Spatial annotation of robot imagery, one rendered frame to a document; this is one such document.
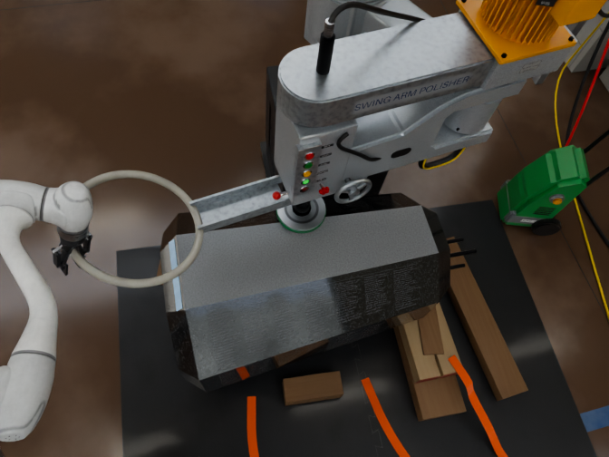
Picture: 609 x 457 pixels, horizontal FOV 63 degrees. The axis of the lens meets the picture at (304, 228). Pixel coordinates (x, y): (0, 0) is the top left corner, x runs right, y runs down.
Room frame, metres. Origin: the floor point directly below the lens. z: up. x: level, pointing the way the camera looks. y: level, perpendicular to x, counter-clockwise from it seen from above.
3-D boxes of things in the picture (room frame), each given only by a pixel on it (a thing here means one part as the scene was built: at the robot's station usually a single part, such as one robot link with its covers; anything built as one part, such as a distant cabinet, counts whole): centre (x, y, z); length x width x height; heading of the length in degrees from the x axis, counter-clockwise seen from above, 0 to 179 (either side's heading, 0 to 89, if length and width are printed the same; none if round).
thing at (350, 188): (1.02, -0.14, 1.20); 0.15 x 0.10 x 0.15; 120
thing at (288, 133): (1.10, -0.04, 1.32); 0.36 x 0.22 x 0.45; 120
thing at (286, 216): (1.06, 0.03, 0.86); 0.21 x 0.21 x 0.01
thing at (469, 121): (1.39, -0.54, 1.34); 0.19 x 0.19 x 0.20
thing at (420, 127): (1.25, -0.32, 1.30); 0.74 x 0.23 x 0.49; 120
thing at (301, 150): (0.93, 0.03, 1.37); 0.08 x 0.03 x 0.28; 120
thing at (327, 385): (0.46, -0.19, 0.07); 0.30 x 0.12 x 0.12; 108
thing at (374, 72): (1.24, -0.27, 1.62); 0.96 x 0.25 x 0.17; 120
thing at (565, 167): (1.82, -1.40, 0.43); 0.35 x 0.35 x 0.87; 5
